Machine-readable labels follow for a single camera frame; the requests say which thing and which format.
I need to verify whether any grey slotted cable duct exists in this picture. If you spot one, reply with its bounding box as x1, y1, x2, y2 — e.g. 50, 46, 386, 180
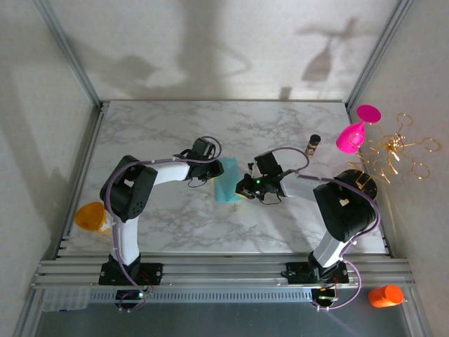
87, 289, 314, 304

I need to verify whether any gold wire glass rack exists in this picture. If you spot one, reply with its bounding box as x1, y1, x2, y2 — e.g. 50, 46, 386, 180
338, 112, 442, 205

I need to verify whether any orange plastic cup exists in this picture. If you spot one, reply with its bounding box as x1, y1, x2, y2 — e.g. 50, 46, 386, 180
368, 284, 405, 309

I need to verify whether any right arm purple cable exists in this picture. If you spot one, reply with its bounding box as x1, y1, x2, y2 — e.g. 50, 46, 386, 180
269, 146, 382, 312

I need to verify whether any clear plastic organizer box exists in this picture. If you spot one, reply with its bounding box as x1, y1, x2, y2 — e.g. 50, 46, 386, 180
41, 286, 91, 312

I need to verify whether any aluminium mounting rail beam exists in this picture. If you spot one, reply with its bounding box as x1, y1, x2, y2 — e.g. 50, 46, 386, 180
33, 255, 417, 291

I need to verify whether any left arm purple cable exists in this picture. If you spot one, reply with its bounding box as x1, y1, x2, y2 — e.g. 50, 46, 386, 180
105, 136, 223, 314

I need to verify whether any aluminium frame post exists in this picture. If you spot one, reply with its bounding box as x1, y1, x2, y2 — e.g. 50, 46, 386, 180
345, 0, 415, 110
33, 0, 102, 108

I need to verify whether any pink wine glass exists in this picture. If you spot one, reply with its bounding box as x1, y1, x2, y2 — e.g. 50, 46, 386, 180
335, 104, 382, 155

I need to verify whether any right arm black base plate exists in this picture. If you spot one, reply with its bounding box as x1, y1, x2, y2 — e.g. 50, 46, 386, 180
285, 261, 351, 284

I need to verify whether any orange plastic bowl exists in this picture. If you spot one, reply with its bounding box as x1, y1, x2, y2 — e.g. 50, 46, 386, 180
74, 202, 108, 234

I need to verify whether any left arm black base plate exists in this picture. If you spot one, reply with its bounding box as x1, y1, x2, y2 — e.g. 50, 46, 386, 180
98, 262, 164, 286

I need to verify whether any black-capped spice jar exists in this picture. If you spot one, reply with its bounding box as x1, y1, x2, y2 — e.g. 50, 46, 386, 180
304, 134, 322, 158

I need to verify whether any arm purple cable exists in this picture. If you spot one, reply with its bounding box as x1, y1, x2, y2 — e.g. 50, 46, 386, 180
269, 146, 382, 312
105, 136, 223, 314

